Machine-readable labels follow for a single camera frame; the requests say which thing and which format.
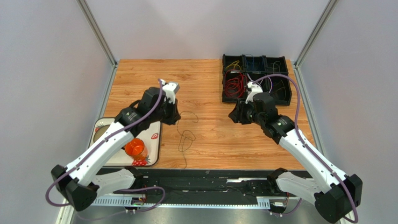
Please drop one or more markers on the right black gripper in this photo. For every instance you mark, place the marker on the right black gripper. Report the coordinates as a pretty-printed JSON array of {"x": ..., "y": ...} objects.
[{"x": 241, "y": 113}]

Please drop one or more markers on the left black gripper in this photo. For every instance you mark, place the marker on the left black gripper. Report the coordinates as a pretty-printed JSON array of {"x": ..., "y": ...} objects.
[{"x": 174, "y": 113}]

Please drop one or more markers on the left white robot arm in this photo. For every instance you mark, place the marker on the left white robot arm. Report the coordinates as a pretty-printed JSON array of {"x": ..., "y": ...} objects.
[{"x": 79, "y": 181}]

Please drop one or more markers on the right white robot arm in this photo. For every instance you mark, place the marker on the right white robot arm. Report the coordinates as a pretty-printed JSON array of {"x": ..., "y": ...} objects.
[{"x": 333, "y": 192}]

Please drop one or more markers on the strawberry pattern tray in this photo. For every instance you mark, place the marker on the strawberry pattern tray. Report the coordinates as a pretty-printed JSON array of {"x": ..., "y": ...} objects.
[{"x": 151, "y": 138}]

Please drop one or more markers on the black six-compartment bin organizer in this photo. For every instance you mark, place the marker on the black six-compartment bin organizer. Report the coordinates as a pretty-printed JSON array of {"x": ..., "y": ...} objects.
[{"x": 237, "y": 71}]

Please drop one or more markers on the orange transparent cup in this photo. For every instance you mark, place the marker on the orange transparent cup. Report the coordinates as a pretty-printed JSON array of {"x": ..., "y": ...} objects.
[{"x": 136, "y": 149}]

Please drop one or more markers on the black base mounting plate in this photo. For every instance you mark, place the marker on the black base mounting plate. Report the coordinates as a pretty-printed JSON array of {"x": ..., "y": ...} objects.
[{"x": 207, "y": 187}]

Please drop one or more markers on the grey ceramic bowl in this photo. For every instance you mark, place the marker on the grey ceramic bowl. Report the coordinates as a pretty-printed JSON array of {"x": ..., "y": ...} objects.
[{"x": 99, "y": 131}]

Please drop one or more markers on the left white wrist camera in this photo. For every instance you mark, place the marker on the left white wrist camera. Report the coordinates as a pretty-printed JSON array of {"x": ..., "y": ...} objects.
[{"x": 170, "y": 89}]

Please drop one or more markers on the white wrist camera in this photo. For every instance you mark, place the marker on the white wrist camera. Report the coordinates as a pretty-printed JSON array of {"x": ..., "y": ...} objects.
[
  {"x": 170, "y": 89},
  {"x": 253, "y": 89}
]

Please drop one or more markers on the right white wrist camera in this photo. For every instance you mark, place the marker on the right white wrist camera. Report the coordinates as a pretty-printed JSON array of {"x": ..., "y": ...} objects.
[{"x": 253, "y": 89}]

